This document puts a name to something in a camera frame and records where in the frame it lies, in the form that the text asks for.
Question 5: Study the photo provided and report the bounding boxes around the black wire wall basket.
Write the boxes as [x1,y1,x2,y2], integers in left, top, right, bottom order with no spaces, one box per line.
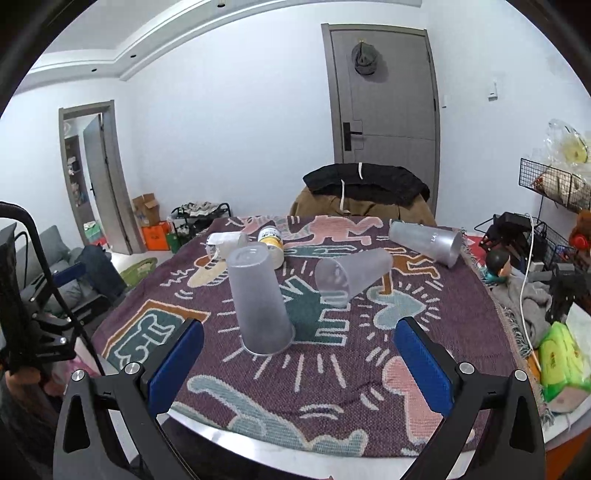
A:
[519,158,591,214]

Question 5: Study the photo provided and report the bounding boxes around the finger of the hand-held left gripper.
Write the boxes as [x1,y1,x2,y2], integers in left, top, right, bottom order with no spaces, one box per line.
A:
[28,262,88,305]
[21,313,78,370]

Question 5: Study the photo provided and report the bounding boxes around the small white cup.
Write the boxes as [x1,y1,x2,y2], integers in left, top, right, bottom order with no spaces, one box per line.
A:
[205,231,250,261]

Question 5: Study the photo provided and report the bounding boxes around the red stuffed toy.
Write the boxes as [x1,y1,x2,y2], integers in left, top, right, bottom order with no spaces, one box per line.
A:
[569,215,591,251]

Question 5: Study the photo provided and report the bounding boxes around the grey closed door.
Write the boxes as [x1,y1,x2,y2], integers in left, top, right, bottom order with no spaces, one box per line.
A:
[322,24,439,217]

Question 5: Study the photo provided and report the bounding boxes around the black clamp stand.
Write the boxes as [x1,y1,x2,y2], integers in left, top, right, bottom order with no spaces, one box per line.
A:
[547,262,591,325]

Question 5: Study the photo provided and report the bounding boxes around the black wire storage rack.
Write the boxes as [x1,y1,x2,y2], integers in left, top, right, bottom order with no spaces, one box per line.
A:
[475,212,575,280]

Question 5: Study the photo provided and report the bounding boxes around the upright-base translucent plastic cup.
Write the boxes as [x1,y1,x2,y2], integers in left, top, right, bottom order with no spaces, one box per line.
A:
[226,243,296,356]

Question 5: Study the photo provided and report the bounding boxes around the black shoe rack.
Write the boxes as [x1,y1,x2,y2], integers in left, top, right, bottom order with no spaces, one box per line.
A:
[171,202,232,246]

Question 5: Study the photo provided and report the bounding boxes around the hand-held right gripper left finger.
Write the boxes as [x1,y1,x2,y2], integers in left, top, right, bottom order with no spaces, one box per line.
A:
[54,318,205,480]

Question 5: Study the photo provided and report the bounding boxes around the brown chair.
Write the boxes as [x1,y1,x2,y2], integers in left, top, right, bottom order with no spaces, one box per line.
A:
[290,185,437,227]

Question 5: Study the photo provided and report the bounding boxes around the grey cap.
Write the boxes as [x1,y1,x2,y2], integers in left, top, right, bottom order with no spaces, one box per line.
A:
[351,41,382,77]

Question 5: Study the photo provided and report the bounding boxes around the green floor mat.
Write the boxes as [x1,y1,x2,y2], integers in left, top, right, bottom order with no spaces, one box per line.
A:
[121,257,158,289]

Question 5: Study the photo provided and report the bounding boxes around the grey cloth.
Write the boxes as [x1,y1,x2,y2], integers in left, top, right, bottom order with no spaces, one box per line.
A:
[492,276,555,348]

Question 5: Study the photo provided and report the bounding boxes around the black door handle lock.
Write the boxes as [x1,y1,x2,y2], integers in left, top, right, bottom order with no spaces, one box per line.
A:
[342,121,363,151]

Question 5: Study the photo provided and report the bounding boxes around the black jacket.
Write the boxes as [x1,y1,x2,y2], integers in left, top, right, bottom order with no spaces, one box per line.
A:
[302,162,430,205]

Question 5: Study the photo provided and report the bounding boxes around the clear plastic bag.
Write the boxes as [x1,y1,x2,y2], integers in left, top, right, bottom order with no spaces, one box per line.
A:
[531,119,591,195]

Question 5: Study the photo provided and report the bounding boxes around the white cable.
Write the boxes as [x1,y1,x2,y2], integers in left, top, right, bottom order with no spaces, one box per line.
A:
[519,213,544,372]

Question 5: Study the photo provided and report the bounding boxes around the person's left hand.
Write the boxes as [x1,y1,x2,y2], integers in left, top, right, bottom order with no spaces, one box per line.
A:
[6,368,47,394]

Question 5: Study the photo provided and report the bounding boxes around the grey open door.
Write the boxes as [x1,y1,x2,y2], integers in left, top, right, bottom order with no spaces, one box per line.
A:
[82,113,134,256]

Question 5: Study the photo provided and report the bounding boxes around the yellow label can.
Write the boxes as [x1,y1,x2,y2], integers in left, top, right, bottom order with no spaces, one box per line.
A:
[257,226,286,271]

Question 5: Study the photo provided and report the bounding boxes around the green tissue packet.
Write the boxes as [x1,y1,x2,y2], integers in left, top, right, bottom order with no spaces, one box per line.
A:
[538,322,591,414]

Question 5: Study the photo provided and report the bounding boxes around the grey sofa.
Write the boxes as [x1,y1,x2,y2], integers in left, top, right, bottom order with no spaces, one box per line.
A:
[0,224,112,326]

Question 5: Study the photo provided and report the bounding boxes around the dark clothes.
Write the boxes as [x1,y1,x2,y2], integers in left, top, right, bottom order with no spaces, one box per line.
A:
[76,244,129,302]

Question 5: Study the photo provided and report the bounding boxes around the printed blanket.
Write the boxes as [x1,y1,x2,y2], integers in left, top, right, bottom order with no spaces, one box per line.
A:
[91,215,555,457]

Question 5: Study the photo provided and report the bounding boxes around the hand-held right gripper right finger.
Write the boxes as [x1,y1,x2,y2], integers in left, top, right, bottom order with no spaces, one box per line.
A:
[392,316,546,480]

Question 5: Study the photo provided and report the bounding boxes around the orange box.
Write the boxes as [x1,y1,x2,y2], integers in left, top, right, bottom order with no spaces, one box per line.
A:
[141,222,172,253]

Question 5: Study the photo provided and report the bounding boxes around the doll head figure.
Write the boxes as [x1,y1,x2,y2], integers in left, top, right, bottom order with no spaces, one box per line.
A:
[481,249,513,285]

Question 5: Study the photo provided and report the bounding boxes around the translucent grey plastic cup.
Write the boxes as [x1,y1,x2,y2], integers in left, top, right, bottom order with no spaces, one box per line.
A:
[315,248,394,309]
[388,220,464,268]

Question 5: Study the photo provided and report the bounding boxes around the cardboard box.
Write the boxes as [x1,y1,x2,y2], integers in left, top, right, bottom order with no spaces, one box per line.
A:
[132,193,161,227]

